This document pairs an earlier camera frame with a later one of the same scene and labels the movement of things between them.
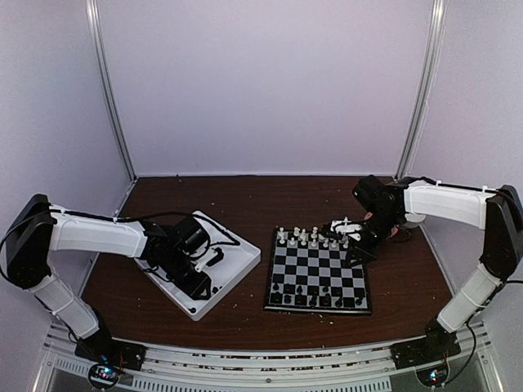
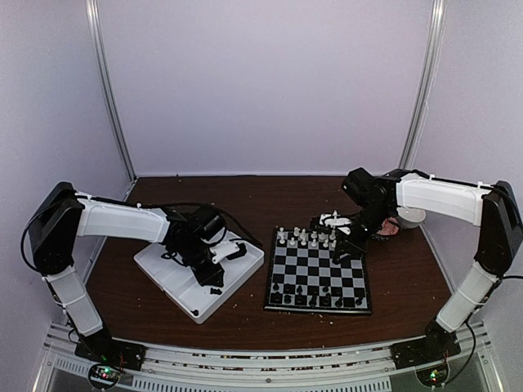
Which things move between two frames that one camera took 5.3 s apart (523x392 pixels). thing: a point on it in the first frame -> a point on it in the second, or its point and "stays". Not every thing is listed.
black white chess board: [309, 272] stays
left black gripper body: [175, 270] -> [191, 255]
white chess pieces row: [313, 238] stays
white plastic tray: [227, 260] stays
